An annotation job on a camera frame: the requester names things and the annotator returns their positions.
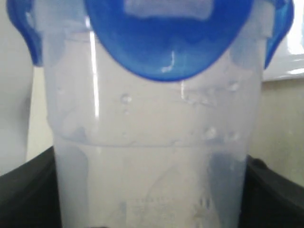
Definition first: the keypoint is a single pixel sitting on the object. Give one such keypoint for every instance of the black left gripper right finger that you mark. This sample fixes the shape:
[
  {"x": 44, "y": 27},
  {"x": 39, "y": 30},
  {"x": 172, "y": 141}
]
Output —
[{"x": 270, "y": 200}]

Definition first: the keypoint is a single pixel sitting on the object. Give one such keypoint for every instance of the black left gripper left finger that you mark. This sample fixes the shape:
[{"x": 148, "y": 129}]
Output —
[{"x": 29, "y": 196}]

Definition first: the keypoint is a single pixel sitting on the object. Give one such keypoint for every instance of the clear tall plastic container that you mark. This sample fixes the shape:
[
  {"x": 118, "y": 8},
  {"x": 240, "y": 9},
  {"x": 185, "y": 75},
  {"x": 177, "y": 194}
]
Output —
[{"x": 136, "y": 153}]

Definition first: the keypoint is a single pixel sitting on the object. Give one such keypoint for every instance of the blue container lid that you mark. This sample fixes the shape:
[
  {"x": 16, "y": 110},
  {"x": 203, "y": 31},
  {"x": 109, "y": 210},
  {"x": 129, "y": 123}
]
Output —
[{"x": 160, "y": 40}]

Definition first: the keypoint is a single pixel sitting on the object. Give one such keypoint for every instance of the white plastic tray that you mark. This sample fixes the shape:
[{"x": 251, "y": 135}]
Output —
[{"x": 285, "y": 49}]

